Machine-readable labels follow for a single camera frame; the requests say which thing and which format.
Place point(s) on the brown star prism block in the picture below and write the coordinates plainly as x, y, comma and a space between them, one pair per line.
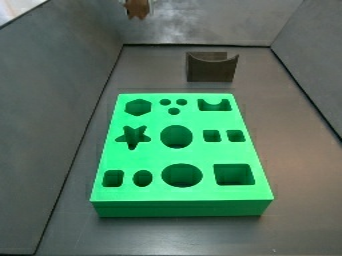
138, 8

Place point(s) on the dark grey curved fixture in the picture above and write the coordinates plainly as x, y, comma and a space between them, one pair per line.
210, 66

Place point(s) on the green shape sorter board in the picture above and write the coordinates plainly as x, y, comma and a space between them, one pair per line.
179, 159

